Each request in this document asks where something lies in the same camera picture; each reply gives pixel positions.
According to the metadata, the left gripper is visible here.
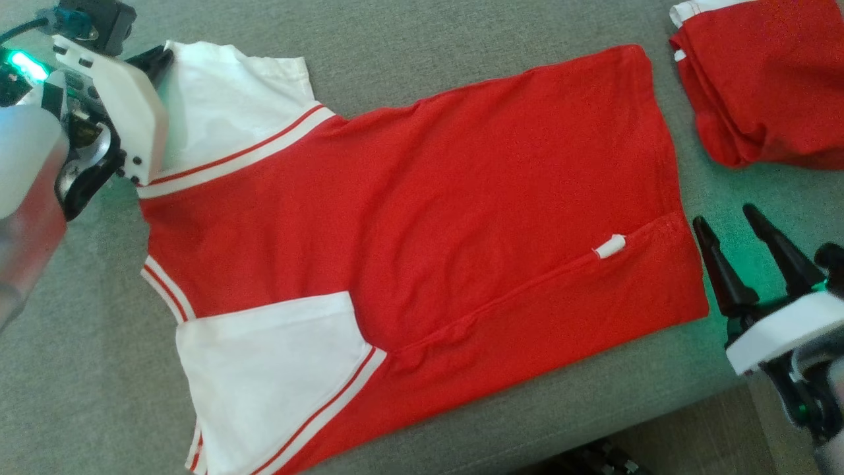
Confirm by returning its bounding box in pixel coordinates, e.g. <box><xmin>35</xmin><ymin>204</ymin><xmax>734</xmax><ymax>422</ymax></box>
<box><xmin>40</xmin><ymin>34</ymin><xmax>175</xmax><ymax>222</ymax></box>

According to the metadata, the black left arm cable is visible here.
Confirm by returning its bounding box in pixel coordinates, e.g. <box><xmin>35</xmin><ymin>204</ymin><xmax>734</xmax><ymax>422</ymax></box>
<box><xmin>0</xmin><ymin>16</ymin><xmax>53</xmax><ymax>46</ymax></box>

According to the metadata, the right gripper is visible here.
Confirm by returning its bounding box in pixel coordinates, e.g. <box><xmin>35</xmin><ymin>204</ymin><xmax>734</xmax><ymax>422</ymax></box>
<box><xmin>692</xmin><ymin>203</ymin><xmax>844</xmax><ymax>436</ymax></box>

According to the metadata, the large grey sofa seat cushion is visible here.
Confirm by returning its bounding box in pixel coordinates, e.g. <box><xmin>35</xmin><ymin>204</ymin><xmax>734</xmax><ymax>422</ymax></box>
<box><xmin>0</xmin><ymin>0</ymin><xmax>844</xmax><ymax>475</ymax></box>

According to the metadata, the red white baseball jersey shirt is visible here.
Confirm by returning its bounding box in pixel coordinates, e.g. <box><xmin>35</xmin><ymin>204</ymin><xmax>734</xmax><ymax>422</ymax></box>
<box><xmin>136</xmin><ymin>41</ymin><xmax>711</xmax><ymax>475</ymax></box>

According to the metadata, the folded red white garment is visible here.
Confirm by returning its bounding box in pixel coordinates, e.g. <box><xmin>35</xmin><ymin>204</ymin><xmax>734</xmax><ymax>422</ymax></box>
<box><xmin>669</xmin><ymin>0</ymin><xmax>844</xmax><ymax>171</ymax></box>

